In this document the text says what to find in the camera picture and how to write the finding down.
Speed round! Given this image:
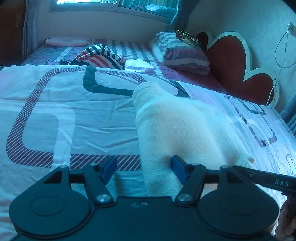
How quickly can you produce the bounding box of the patterned pink blue bedsheet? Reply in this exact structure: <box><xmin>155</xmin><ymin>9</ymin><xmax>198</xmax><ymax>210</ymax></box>
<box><xmin>1</xmin><ymin>65</ymin><xmax>295</xmax><ymax>240</ymax></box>

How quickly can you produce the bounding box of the white charging cable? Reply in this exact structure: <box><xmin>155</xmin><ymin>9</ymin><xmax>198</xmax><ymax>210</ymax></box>
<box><xmin>265</xmin><ymin>22</ymin><xmax>296</xmax><ymax>107</ymax></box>

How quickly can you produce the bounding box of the striped purple mattress sheet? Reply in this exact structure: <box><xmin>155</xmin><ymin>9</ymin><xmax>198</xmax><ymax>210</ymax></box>
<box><xmin>22</xmin><ymin>39</ymin><xmax>227</xmax><ymax>94</ymax></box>

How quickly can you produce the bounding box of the red white heart headboard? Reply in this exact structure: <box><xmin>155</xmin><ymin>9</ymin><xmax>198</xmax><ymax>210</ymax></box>
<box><xmin>196</xmin><ymin>30</ymin><xmax>280</xmax><ymax>108</ymax></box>

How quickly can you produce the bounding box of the cream knit sweater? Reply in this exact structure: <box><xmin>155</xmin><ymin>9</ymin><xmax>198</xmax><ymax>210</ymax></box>
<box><xmin>132</xmin><ymin>82</ymin><xmax>255</xmax><ymax>197</ymax></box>

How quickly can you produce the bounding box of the striped folded pillow stack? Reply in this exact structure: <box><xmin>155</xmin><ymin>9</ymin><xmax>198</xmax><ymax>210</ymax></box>
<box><xmin>149</xmin><ymin>31</ymin><xmax>210</xmax><ymax>76</ymax></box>

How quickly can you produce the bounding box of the right grey curtain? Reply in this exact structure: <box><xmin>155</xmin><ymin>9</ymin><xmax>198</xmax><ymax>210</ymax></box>
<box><xmin>167</xmin><ymin>0</ymin><xmax>200</xmax><ymax>31</ymax></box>

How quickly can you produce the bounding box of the gold shiny bag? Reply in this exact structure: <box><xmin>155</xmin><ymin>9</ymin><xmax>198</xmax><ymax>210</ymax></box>
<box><xmin>173</xmin><ymin>30</ymin><xmax>202</xmax><ymax>48</ymax></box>

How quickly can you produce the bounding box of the window with frame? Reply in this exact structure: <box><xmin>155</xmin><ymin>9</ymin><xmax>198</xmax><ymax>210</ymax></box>
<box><xmin>49</xmin><ymin>0</ymin><xmax>177</xmax><ymax>23</ymax></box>

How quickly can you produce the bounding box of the dark wooden wardrobe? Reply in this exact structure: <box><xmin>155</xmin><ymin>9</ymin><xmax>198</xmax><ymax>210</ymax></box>
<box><xmin>1</xmin><ymin>1</ymin><xmax>26</xmax><ymax>66</ymax></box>

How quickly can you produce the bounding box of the striped red black garment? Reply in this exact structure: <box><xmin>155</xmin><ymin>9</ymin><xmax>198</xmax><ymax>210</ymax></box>
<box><xmin>59</xmin><ymin>44</ymin><xmax>126</xmax><ymax>70</ymax></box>

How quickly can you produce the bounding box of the person right hand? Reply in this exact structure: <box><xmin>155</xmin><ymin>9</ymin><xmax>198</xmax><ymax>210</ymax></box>
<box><xmin>275</xmin><ymin>200</ymin><xmax>295</xmax><ymax>241</ymax></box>

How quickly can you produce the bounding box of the left grey curtain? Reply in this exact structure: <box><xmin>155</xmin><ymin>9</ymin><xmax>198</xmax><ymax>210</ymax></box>
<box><xmin>22</xmin><ymin>0</ymin><xmax>39</xmax><ymax>60</ymax></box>

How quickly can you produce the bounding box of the white folded garment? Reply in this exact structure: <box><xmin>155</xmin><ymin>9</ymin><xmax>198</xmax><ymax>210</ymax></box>
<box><xmin>125</xmin><ymin>59</ymin><xmax>156</xmax><ymax>74</ymax></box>

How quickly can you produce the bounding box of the grey curtain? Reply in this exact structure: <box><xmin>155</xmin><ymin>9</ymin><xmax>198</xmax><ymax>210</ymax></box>
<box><xmin>167</xmin><ymin>0</ymin><xmax>200</xmax><ymax>31</ymax></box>
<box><xmin>22</xmin><ymin>0</ymin><xmax>39</xmax><ymax>60</ymax></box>

